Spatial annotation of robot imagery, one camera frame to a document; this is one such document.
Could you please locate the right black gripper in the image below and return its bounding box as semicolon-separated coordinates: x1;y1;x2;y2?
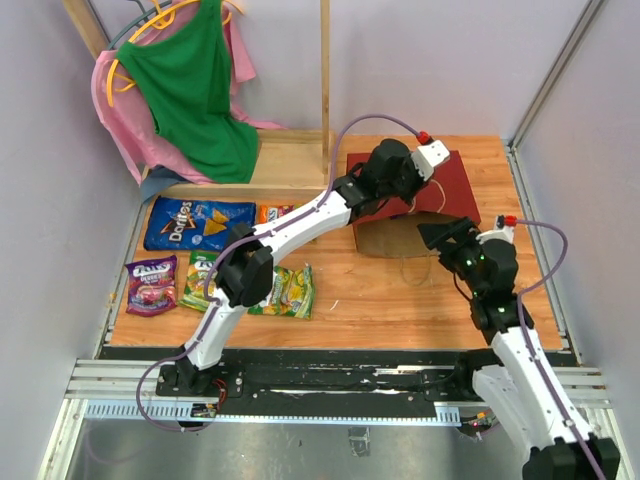
416;216;484;296

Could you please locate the red brown paper bag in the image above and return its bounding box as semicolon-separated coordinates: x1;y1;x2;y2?
352;150;481;267

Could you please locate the orange Tops candy bag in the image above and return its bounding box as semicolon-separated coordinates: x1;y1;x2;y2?
255;204;300;225

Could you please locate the yellow green candy bag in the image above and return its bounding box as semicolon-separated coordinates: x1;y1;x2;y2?
179;251;218;312
248;265;316;320

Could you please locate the blue Doritos chip bag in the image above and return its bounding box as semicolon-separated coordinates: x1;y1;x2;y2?
143;196;257;252

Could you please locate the purple Tops candy bag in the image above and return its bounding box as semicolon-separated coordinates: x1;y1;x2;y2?
125;255;178;317

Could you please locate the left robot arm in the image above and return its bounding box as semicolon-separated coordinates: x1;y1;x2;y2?
171;139;449;396

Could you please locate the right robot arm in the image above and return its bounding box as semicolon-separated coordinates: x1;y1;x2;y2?
418;216;621;479

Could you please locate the wooden clothes rack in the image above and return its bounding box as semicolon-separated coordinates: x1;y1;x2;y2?
62;1;334;198

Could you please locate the green shirt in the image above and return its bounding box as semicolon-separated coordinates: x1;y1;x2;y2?
116;1;259;184

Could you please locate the blue grey cloth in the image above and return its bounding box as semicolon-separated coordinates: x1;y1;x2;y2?
139;166;188;203

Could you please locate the yellow clothes hanger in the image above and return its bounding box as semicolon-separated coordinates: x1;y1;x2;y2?
106;0;245;108

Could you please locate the pink shirt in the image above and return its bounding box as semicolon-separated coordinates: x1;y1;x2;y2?
91;1;280;184

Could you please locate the dark green clothes hanger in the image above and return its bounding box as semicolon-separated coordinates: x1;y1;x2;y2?
104;1;157;50

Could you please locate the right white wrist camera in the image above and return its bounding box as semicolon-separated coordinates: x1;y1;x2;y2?
476;215;518;244

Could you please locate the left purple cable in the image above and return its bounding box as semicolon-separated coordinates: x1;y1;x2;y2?
134;113;426;434

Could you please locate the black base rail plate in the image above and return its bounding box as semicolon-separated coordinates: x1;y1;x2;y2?
93;347;498;422

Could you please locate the aluminium frame post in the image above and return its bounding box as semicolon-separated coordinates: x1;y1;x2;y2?
509;0;609;149

